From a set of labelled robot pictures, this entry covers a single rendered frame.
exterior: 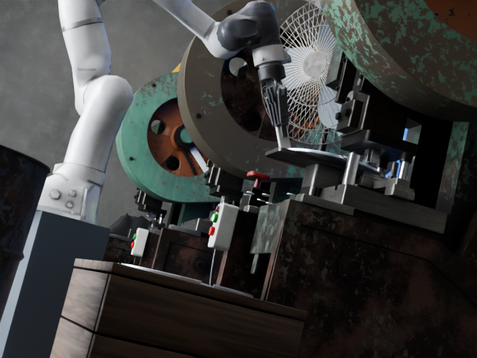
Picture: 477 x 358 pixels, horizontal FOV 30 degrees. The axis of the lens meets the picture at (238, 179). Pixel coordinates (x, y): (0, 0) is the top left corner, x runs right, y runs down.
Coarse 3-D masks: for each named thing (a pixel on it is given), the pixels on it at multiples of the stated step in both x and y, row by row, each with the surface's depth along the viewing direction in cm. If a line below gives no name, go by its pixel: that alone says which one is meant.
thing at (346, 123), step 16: (352, 96) 257; (368, 96) 248; (352, 112) 249; (368, 112) 248; (384, 112) 249; (400, 112) 250; (336, 128) 257; (352, 128) 250; (368, 128) 247; (384, 128) 248; (400, 128) 250
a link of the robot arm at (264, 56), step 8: (256, 48) 246; (264, 48) 245; (272, 48) 245; (280, 48) 246; (256, 56) 246; (264, 56) 245; (272, 56) 245; (280, 56) 246; (288, 56) 253; (256, 64) 247; (264, 64) 246; (272, 64) 246; (280, 64) 248
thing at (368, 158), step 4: (368, 152) 253; (372, 152) 252; (376, 152) 253; (364, 156) 255; (368, 156) 253; (372, 156) 252; (376, 156) 253; (364, 160) 254; (368, 160) 253; (372, 160) 252; (376, 160) 253; (368, 164) 256; (372, 164) 256
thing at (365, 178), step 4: (364, 172) 246; (356, 176) 250; (360, 176) 247; (364, 176) 246; (368, 176) 246; (372, 176) 246; (376, 176) 247; (356, 180) 249; (360, 180) 247; (364, 180) 245; (368, 180) 246; (372, 180) 246; (376, 180) 246; (380, 180) 247; (360, 184) 246; (364, 184) 245; (368, 184) 246; (372, 184) 246
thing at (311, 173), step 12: (276, 156) 249; (288, 156) 245; (300, 156) 242; (312, 156) 243; (312, 168) 247; (324, 168) 245; (336, 168) 246; (312, 180) 245; (324, 180) 245; (336, 180) 246; (300, 192) 252; (312, 192) 244
